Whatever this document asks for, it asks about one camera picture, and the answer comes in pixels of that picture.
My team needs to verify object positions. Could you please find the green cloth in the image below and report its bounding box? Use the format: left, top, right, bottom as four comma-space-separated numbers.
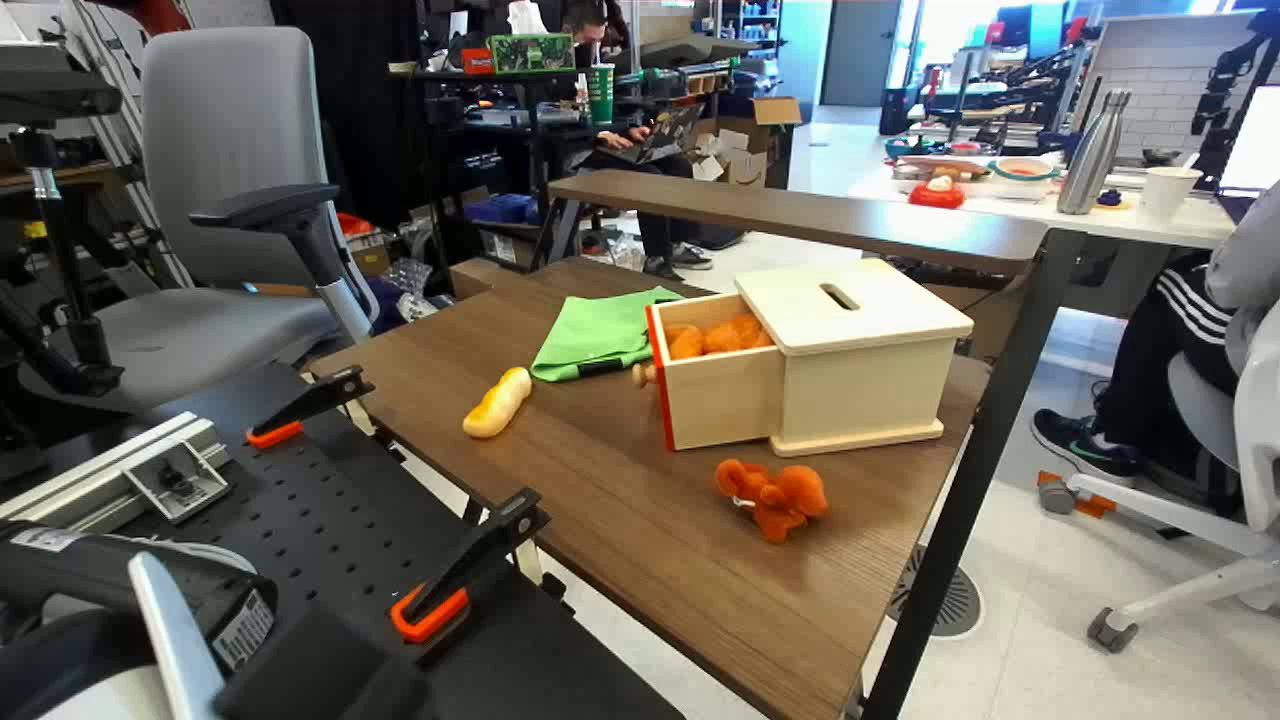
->
528, 284, 679, 386

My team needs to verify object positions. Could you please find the wooden drawer with orange edge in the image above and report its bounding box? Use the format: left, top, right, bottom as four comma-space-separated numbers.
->
642, 290, 786, 456

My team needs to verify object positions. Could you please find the yellow plush toy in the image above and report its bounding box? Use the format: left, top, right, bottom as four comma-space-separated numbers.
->
458, 365, 534, 442

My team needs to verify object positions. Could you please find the white flat sheet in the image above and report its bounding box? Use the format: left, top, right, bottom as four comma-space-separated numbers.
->
670, 228, 868, 301

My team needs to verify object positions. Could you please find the orange plush toy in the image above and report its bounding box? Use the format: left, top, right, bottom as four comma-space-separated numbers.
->
709, 456, 832, 549

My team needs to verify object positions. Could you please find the dark wooden bench top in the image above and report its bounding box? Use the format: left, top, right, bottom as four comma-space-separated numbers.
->
546, 163, 1055, 273

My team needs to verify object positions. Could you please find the pale wooden box with slot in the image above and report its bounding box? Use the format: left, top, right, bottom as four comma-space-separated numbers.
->
733, 254, 981, 460

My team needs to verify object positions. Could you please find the green cup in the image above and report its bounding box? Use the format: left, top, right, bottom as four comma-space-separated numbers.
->
585, 58, 621, 133

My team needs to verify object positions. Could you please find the cardboard box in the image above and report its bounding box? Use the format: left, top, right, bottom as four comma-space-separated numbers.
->
747, 91, 803, 133

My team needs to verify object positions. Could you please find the green printed box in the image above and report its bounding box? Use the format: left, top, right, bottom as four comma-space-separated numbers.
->
482, 31, 581, 74

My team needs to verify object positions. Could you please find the red small object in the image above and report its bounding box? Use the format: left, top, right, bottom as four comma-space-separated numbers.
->
907, 177, 967, 213

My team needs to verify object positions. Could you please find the black perforated mounting board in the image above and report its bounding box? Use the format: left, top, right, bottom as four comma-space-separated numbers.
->
124, 383, 688, 720

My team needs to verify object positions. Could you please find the black table leg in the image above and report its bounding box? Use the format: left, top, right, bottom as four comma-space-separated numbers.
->
854, 232, 1086, 720

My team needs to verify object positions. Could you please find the grey office chair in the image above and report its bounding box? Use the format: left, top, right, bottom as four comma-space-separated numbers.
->
14, 24, 382, 419

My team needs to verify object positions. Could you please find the steel drinking bottle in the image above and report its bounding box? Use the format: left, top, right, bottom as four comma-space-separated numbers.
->
1055, 86, 1137, 219

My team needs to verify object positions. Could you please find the seated person in dark tracksuit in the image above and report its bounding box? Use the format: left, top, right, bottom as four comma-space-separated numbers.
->
1026, 177, 1280, 516

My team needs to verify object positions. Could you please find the white paper cup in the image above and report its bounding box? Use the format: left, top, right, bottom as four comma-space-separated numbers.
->
1137, 163, 1205, 228

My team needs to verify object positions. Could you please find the black stand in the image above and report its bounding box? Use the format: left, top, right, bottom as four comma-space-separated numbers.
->
0, 53, 131, 402

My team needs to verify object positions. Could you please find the white perforated panel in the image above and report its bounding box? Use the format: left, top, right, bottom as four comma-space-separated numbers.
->
1063, 12, 1265, 170

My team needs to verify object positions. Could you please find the white office chair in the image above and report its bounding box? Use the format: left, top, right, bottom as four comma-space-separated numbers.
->
1037, 297, 1280, 655

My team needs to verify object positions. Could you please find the black clamp with orange handle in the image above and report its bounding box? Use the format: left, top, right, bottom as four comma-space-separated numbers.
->
382, 486, 552, 650
239, 367, 375, 456

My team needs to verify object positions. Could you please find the aluminium profile rail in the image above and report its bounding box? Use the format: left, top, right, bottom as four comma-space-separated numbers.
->
0, 406, 231, 526

